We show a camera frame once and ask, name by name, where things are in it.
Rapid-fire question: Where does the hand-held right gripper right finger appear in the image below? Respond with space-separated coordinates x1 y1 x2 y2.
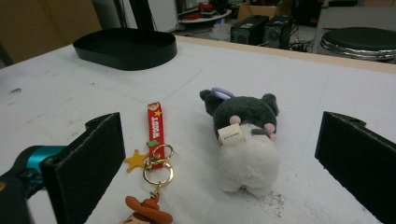
314 110 396 224

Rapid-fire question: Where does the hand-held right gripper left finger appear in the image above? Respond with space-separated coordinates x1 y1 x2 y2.
15 111 126 224

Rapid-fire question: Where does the red strap cowboy keychain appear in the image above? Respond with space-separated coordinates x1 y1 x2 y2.
120 101 176 224

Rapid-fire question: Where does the grey and white plush toy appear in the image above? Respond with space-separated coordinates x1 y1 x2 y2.
199 87 282 200

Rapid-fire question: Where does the black stand with tray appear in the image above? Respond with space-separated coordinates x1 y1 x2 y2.
73 0 178 72

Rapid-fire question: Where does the black round stool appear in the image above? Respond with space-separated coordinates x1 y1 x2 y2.
320 26 396 62

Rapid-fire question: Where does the grey metal desk leg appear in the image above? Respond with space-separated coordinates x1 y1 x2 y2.
311 0 332 54

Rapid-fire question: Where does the white table mat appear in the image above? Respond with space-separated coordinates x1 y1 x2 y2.
0 39 396 224

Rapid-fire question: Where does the black computer tower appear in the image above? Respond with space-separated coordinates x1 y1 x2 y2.
230 14 270 47
263 14 294 50

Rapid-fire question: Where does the brown cardboard box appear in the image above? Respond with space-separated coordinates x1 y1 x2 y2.
236 2 278 22

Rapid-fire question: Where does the clear plastic bag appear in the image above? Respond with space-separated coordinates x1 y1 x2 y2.
210 21 233 42

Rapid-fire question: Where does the white round table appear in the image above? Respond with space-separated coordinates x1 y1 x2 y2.
178 8 233 25

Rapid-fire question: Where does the black frame strut with cables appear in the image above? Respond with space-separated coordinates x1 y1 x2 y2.
128 0 156 32

